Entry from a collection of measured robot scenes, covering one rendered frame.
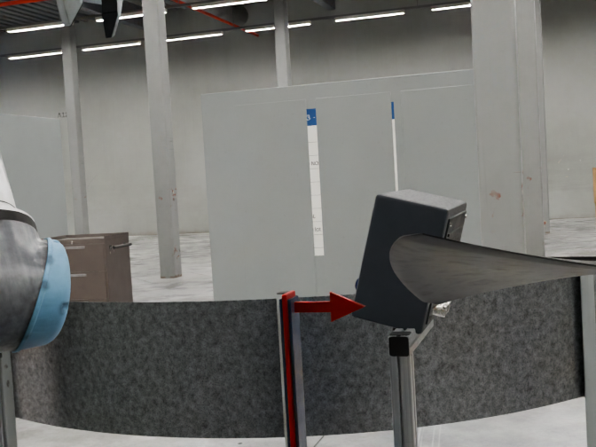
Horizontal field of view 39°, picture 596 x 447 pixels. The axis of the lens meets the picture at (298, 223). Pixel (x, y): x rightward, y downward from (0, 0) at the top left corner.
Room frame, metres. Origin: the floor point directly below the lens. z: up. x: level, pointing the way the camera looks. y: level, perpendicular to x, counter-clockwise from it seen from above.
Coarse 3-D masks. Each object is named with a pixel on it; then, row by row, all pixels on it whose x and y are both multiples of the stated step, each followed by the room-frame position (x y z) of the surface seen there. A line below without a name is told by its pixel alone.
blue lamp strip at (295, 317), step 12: (288, 300) 0.66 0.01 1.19; (288, 312) 0.66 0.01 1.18; (300, 336) 0.68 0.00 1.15; (300, 348) 0.68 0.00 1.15; (300, 360) 0.68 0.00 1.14; (300, 372) 0.67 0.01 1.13; (300, 384) 0.67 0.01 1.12; (300, 396) 0.67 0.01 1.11; (300, 408) 0.67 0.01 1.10; (300, 420) 0.67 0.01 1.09; (300, 432) 0.67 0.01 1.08; (300, 444) 0.66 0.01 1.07
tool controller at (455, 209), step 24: (408, 192) 1.37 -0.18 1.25; (384, 216) 1.23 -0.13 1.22; (408, 216) 1.22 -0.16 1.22; (432, 216) 1.21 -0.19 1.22; (456, 216) 1.29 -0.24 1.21; (384, 240) 1.23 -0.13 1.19; (384, 264) 1.23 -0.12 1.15; (360, 288) 1.24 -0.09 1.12; (384, 288) 1.23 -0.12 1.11; (360, 312) 1.24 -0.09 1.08; (384, 312) 1.23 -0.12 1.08; (408, 312) 1.22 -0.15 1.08; (432, 312) 1.24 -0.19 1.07
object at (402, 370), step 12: (396, 360) 1.17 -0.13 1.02; (408, 360) 1.16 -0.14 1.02; (396, 372) 1.17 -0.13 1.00; (408, 372) 1.16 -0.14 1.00; (396, 384) 1.17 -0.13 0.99; (408, 384) 1.17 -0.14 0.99; (396, 396) 1.17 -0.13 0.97; (408, 396) 1.17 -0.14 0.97; (396, 408) 1.17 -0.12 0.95; (408, 408) 1.17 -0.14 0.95; (396, 420) 1.17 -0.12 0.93; (408, 420) 1.17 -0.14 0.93; (396, 432) 1.17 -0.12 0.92; (408, 432) 1.17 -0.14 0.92; (396, 444) 1.17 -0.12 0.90; (408, 444) 1.17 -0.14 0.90
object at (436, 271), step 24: (408, 240) 0.52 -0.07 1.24; (432, 240) 0.51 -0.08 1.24; (456, 240) 0.50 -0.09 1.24; (408, 264) 0.60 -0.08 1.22; (432, 264) 0.59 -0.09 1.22; (456, 264) 0.59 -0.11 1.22; (480, 264) 0.58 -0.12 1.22; (504, 264) 0.57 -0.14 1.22; (528, 264) 0.55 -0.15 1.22; (552, 264) 0.52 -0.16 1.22; (576, 264) 0.51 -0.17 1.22; (408, 288) 0.68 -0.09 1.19; (432, 288) 0.67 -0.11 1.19; (456, 288) 0.68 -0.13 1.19; (480, 288) 0.68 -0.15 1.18
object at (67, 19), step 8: (56, 0) 0.68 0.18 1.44; (64, 0) 0.68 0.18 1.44; (72, 0) 0.68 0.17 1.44; (80, 0) 0.69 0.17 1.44; (64, 8) 0.68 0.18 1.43; (72, 8) 0.69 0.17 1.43; (80, 8) 0.69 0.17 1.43; (64, 16) 0.69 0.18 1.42; (72, 16) 0.69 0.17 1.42; (64, 24) 0.69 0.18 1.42
